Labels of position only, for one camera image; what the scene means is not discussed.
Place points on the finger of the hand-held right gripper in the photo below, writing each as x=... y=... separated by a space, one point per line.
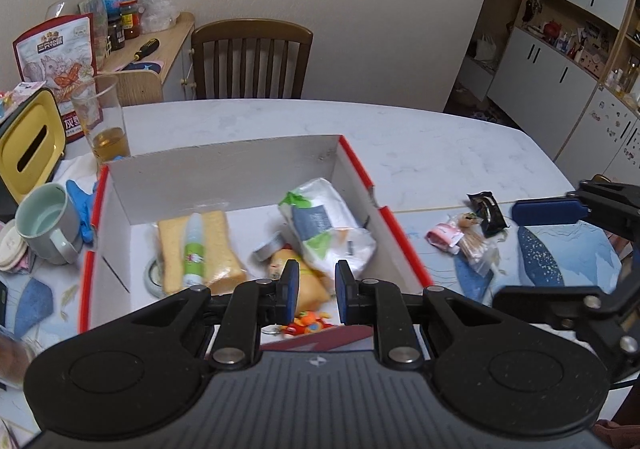
x=545 y=304
x=545 y=211

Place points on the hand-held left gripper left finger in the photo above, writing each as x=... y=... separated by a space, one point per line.
x=290 y=291

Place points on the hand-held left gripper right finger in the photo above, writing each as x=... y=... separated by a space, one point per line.
x=345 y=291

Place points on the yellow snack packet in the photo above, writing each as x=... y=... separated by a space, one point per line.
x=310 y=289

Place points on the white grey jar lid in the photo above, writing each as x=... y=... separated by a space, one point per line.
x=267 y=251

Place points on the dark snack packet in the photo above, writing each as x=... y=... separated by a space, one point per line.
x=487 y=211

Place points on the white tissue pack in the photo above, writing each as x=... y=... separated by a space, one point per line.
x=320 y=224

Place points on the white green glue stick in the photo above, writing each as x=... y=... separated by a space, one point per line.
x=195 y=254

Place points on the red cardboard box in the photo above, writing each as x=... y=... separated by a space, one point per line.
x=225 y=179

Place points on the correction tape dispenser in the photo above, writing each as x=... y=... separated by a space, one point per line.
x=152 y=276

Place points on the clear snack packet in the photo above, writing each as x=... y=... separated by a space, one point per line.
x=472 y=246

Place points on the pink snack packet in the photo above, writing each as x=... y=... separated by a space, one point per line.
x=442 y=235

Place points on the reddish brown cloth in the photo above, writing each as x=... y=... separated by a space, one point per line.
x=620 y=436

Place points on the white paper bag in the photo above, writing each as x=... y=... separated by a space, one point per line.
x=485 y=48

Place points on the blue glove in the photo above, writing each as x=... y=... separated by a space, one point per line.
x=80 y=201

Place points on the dark wooden chair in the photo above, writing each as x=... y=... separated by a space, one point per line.
x=250 y=59

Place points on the drinking glass with tea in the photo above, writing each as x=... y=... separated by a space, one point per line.
x=107 y=139

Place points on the pale green mug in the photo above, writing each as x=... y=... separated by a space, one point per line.
x=55 y=239

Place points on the light wooden chair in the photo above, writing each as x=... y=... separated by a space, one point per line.
x=135 y=89

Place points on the blue pink mat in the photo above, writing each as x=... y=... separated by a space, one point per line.
x=145 y=66

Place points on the wooden side cabinet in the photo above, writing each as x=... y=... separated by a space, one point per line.
x=170 y=44

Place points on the black yellow screwdriver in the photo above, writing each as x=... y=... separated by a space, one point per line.
x=146 y=50

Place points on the white round lid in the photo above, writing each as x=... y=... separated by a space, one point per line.
x=11 y=246

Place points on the yellow tissue box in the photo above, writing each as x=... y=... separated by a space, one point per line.
x=35 y=129

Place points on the crumpled clear plastic bag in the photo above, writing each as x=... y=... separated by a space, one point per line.
x=160 y=14

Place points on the dark jar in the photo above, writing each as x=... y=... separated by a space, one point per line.
x=116 y=34

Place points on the red label jar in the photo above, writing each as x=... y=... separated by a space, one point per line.
x=130 y=21

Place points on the printed pet food bag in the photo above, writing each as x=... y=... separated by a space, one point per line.
x=50 y=64

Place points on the small colourful packet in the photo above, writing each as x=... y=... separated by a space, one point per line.
x=20 y=96

